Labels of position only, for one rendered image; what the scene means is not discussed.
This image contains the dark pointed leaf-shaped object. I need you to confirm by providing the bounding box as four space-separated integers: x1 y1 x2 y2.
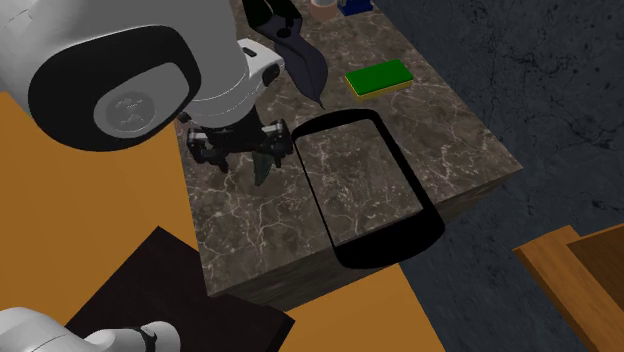
240 0 329 111

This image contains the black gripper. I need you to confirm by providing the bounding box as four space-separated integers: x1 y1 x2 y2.
186 108 295 175

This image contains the brown wooden furniture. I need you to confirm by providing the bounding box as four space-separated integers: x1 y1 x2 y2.
512 223 624 352

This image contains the dark robot stand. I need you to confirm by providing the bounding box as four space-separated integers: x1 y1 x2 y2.
64 225 297 352

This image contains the black phone with clear screen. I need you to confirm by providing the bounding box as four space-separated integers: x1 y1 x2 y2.
290 108 446 271

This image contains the blue box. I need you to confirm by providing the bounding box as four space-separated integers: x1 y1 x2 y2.
338 0 375 17

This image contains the beige tape roll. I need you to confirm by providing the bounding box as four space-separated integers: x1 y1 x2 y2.
309 0 340 22

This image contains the green and yellow sponge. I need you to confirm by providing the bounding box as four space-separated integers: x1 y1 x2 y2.
344 58 416 103

